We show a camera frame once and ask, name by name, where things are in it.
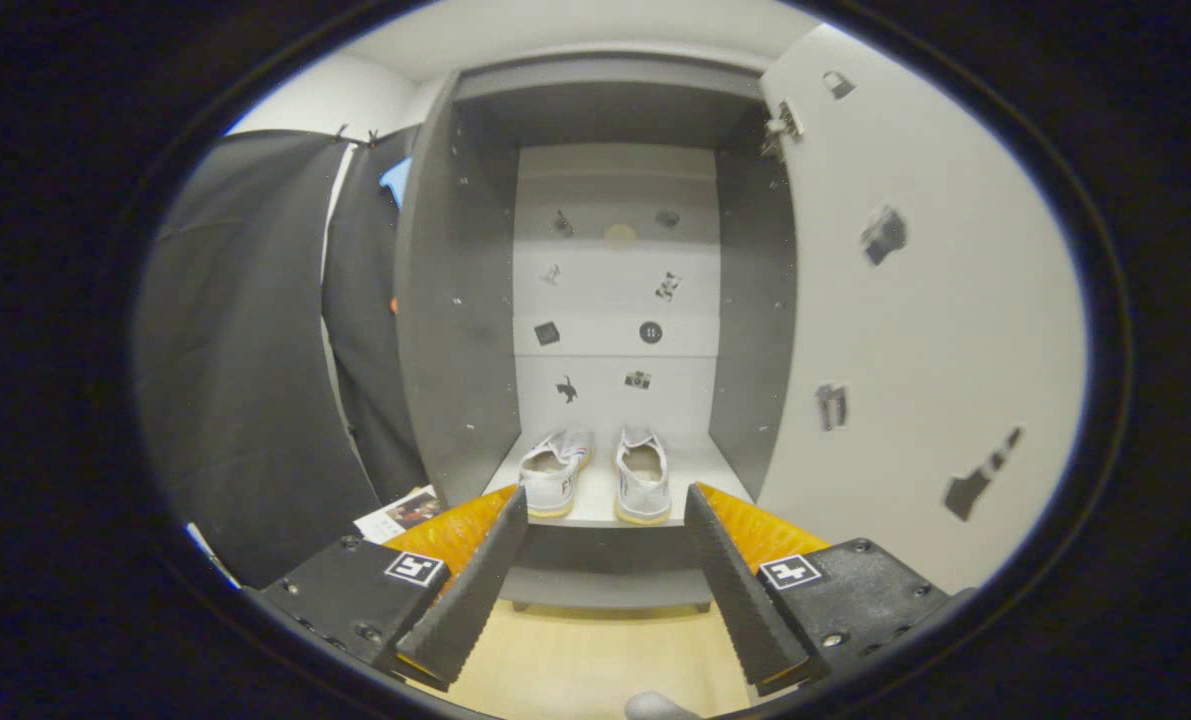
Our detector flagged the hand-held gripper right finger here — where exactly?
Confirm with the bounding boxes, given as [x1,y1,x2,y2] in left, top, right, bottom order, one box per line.
[683,482,976,698]

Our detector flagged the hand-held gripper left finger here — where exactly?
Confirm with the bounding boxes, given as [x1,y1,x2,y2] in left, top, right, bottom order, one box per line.
[255,485,531,693]

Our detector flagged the white canvas shoe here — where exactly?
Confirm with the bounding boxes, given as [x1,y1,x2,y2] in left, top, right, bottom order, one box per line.
[517,428,594,519]
[612,423,673,526]

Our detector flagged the grey shoe cabinet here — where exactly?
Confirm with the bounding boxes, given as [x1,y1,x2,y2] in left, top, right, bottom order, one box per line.
[393,52,801,613]

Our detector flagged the light grey shoe cabinet door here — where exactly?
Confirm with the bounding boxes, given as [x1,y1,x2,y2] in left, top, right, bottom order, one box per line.
[755,22,1091,596]

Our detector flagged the white cover book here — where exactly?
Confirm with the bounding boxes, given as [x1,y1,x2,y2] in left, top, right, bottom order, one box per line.
[353,485,448,546]

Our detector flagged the blue and white object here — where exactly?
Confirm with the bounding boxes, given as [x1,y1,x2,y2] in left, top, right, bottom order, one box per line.
[185,522,241,589]

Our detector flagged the black backdrop cloth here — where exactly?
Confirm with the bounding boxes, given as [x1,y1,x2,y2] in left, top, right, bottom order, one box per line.
[135,125,431,591]

